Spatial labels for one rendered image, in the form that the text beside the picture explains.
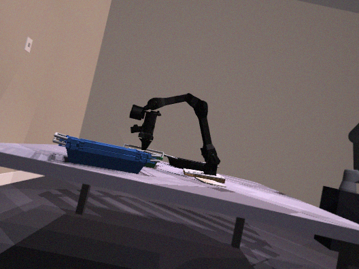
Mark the green plastic tray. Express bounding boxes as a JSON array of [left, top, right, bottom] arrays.
[[145, 156, 163, 168]]

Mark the blue plastic tray with white wire bars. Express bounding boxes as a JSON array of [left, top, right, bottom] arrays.
[[54, 132, 161, 159]]

